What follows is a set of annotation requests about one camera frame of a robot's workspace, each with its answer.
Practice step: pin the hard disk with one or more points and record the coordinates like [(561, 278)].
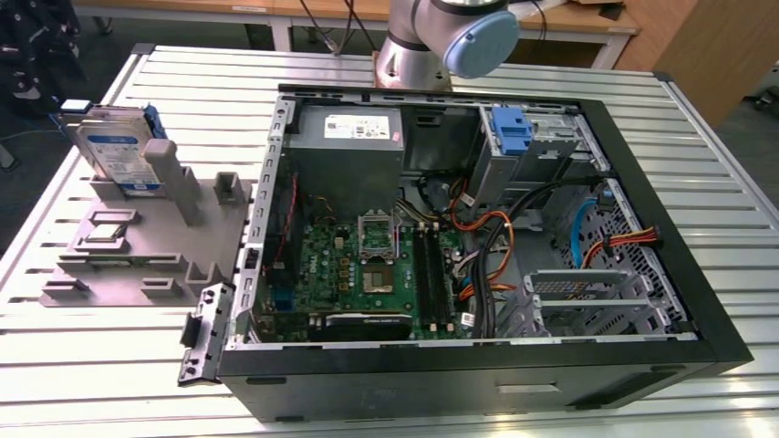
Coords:
[(119, 155)]

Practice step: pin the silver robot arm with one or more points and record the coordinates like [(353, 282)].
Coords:
[(414, 64)]

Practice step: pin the metal disk bay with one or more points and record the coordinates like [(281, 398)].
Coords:
[(590, 303)]

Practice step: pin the grey power supply unit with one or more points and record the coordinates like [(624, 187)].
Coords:
[(347, 173)]

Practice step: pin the CPU socket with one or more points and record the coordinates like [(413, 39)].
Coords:
[(381, 280)]

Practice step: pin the green motherboard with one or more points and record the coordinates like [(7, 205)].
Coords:
[(323, 274)]

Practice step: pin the metal drive cage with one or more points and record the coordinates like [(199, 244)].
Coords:
[(505, 178)]

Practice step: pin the black graphics card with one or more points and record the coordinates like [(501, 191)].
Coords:
[(366, 325)]

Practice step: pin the blue expansion slot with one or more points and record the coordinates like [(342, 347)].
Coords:
[(283, 299)]

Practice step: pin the blue drive latch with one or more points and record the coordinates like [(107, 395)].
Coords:
[(510, 132)]

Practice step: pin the black open PC case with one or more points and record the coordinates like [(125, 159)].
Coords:
[(426, 388)]

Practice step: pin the grey parts rack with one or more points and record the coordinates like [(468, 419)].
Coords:
[(165, 255)]

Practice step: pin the green RAM stick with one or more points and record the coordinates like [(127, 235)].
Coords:
[(139, 261)]

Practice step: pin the silver CPU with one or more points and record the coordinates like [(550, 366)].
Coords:
[(109, 232)]

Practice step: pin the person in dark patterned clothes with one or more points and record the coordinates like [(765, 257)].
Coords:
[(37, 55)]

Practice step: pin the grey metal retainer bracket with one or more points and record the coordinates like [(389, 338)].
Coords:
[(210, 319)]

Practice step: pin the wooden desk white frame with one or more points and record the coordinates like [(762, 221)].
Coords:
[(585, 20)]

